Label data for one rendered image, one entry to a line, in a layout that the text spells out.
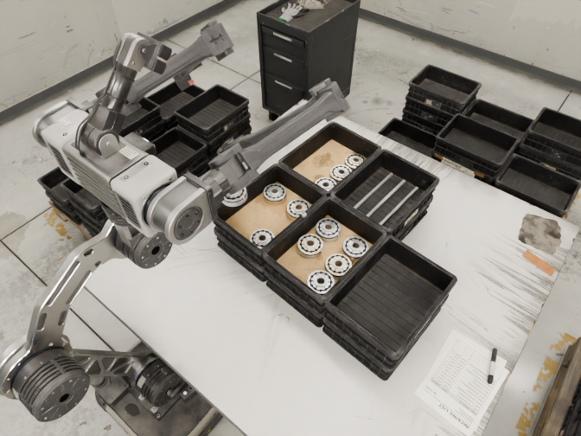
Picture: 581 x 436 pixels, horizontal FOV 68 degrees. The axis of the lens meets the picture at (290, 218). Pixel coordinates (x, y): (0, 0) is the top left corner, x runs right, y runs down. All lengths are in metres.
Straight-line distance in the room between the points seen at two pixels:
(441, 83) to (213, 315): 2.36
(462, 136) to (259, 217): 1.57
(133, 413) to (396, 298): 1.26
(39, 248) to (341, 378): 2.21
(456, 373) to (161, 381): 1.18
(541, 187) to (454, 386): 1.60
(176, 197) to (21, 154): 2.99
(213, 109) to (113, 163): 1.94
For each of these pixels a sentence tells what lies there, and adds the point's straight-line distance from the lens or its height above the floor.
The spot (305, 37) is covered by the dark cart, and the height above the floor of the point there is 0.86.
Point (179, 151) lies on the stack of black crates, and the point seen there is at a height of 0.38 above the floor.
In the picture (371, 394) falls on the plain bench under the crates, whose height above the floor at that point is 0.70.
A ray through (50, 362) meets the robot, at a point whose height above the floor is 0.96.
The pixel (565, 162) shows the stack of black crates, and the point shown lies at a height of 0.49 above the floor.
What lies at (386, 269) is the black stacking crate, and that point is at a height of 0.83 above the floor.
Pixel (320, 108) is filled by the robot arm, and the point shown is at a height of 1.54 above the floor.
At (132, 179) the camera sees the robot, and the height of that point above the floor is 1.53.
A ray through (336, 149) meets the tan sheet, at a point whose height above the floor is 0.83.
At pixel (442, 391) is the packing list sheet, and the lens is 1.71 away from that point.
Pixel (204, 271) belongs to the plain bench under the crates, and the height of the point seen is 0.70.
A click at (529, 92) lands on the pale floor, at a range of 4.53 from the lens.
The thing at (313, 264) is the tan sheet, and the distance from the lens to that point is 1.71.
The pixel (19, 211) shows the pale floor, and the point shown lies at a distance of 3.51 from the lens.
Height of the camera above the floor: 2.25
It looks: 50 degrees down
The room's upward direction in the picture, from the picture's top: straight up
